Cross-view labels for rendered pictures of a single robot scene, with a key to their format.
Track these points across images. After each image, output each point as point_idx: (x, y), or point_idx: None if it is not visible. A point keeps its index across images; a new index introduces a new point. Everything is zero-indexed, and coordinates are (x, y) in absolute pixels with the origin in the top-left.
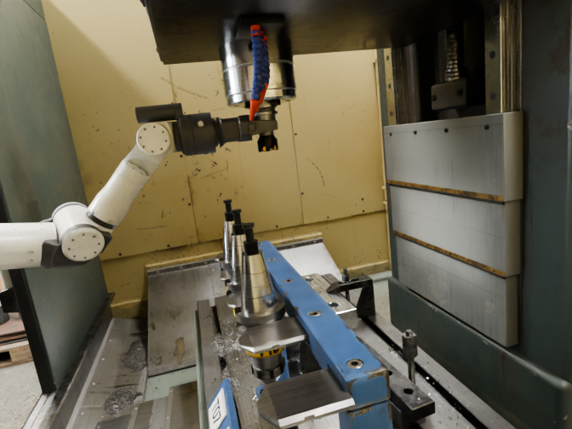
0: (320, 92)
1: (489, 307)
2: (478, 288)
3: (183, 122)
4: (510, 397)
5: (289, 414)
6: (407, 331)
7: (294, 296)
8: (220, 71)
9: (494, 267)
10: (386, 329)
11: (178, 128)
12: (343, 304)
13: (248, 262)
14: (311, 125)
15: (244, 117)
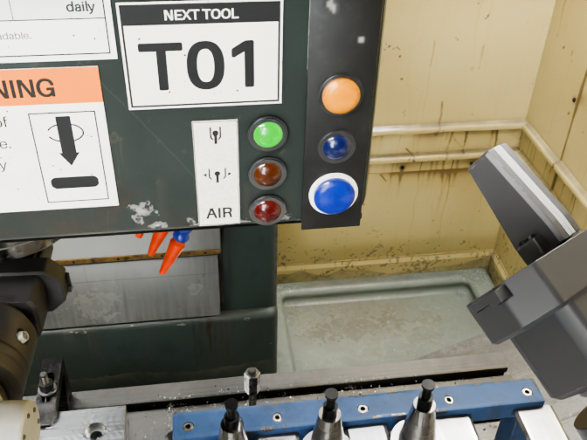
0: None
1: (196, 289)
2: (176, 277)
3: (6, 360)
4: (219, 354)
5: (564, 437)
6: (252, 371)
7: (408, 409)
8: None
9: (203, 249)
10: (121, 398)
11: (8, 381)
12: (101, 415)
13: (435, 412)
14: None
15: (53, 268)
